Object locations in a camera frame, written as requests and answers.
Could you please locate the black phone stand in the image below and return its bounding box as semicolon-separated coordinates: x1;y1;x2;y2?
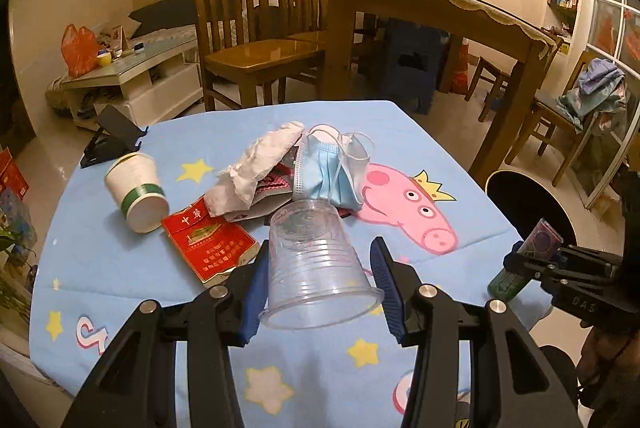
80;104;150;169

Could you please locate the blue plastic stool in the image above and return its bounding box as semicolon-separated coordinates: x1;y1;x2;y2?
382;19;451;115

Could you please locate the green potted plant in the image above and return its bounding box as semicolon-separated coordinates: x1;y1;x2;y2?
0;218;40;309

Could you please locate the white tissue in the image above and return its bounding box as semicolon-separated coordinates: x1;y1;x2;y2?
204;121;307;219

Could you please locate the glass door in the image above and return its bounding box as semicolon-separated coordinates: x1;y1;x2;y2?
575;0;640;210

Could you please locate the person's right hand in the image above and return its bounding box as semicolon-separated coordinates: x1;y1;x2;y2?
580;322;640;391

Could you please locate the pile of clothes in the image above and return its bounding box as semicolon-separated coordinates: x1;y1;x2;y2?
557;58;629;132

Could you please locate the clear plastic cup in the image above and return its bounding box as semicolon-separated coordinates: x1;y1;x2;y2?
258;200;385;330

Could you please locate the sofa with patterned cover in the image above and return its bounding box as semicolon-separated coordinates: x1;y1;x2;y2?
127;0;202;41

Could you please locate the white paper cup green band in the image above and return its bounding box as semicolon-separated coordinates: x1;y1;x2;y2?
104;152;171;235

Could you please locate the orange plastic bag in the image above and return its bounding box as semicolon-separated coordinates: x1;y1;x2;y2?
61;24;100;78

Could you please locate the red gift box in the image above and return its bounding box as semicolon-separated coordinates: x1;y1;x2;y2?
0;148;30;205

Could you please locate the red cigarette pack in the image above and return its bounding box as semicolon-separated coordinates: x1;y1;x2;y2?
161;195;261;284

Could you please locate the wooden dining table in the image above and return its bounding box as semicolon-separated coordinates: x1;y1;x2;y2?
326;0;551;189

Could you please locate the black trash bin yellow rim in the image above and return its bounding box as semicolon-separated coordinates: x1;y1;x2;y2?
484;168;578;249

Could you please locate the blue cartoon tablecloth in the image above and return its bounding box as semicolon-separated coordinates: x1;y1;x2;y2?
29;100;543;428

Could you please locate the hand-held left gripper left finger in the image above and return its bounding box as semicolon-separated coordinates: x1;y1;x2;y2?
60;252;272;428

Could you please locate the white coffee table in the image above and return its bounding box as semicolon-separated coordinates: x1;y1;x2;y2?
60;39;202;132

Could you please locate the blue face mask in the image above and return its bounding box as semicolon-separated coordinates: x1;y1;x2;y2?
291;124;376;211

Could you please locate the red bag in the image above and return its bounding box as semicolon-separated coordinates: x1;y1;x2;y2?
450;43;472;95

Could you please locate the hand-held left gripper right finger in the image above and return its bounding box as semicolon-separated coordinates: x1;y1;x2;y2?
370;236;582;428

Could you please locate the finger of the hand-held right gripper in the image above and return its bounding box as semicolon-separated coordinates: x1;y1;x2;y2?
502;244;618;285

